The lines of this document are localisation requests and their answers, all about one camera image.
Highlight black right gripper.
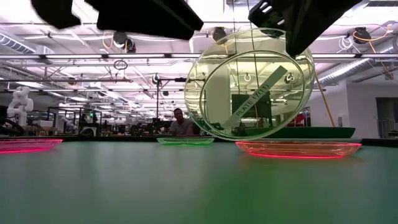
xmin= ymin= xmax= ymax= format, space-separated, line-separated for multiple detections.
xmin=248 ymin=0 xmax=363 ymax=58

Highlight green table mat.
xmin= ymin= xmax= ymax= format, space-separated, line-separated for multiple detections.
xmin=0 ymin=141 xmax=398 ymax=224

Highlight clear orange plastic plate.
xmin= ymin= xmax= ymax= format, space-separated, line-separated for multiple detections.
xmin=235 ymin=141 xmax=363 ymax=160

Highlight large clear green plate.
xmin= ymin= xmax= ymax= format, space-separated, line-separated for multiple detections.
xmin=183 ymin=27 xmax=316 ymax=142

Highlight black camera stand frame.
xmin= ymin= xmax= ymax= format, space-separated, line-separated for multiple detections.
xmin=150 ymin=72 xmax=190 ymax=125

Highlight black hanging cable loop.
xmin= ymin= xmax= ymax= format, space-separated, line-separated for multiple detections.
xmin=113 ymin=59 xmax=129 ymax=71

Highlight yellow hanging power cable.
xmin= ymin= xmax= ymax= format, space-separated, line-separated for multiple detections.
xmin=313 ymin=70 xmax=337 ymax=128

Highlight large pale grey plate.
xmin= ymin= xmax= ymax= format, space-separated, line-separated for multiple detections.
xmin=241 ymin=137 xmax=363 ymax=144

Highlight small clear green plate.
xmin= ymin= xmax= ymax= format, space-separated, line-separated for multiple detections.
xmin=156 ymin=137 xmax=215 ymax=146

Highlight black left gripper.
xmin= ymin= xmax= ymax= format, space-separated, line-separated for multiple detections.
xmin=85 ymin=0 xmax=205 ymax=41

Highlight clear pink plastic plate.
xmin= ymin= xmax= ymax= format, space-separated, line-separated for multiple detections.
xmin=0 ymin=138 xmax=63 ymax=154

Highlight dark green plastic plate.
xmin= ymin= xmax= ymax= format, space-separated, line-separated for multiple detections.
xmin=242 ymin=126 xmax=356 ymax=139

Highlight person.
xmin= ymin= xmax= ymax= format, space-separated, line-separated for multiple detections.
xmin=169 ymin=107 xmax=196 ymax=136

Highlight red storage bins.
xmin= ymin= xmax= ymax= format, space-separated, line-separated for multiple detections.
xmin=295 ymin=113 xmax=307 ymax=128

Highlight black ceiling cable reel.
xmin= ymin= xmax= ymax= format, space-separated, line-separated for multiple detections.
xmin=352 ymin=27 xmax=373 ymax=45
xmin=111 ymin=30 xmax=137 ymax=54

